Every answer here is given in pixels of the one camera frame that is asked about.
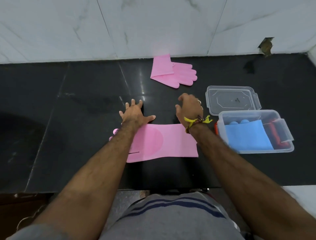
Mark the pink rubber glove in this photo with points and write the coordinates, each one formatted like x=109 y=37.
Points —
x=182 y=74
x=168 y=143

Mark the transparent plastic box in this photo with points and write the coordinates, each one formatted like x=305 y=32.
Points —
x=267 y=116

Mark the yellow thread wristband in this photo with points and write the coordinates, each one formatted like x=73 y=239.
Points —
x=190 y=120

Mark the person's left forearm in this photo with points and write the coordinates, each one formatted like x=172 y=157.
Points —
x=93 y=178

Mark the transparent box lid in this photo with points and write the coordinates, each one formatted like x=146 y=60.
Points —
x=232 y=99

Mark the grey striped shirt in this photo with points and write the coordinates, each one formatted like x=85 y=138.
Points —
x=172 y=217

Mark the person's right hand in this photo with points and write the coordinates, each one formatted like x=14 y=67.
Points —
x=191 y=108

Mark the brown wooden cabinet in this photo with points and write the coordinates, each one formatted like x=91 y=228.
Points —
x=14 y=210

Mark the person's left hand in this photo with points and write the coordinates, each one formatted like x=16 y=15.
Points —
x=134 y=115

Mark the person's right forearm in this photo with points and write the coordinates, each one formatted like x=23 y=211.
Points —
x=242 y=178

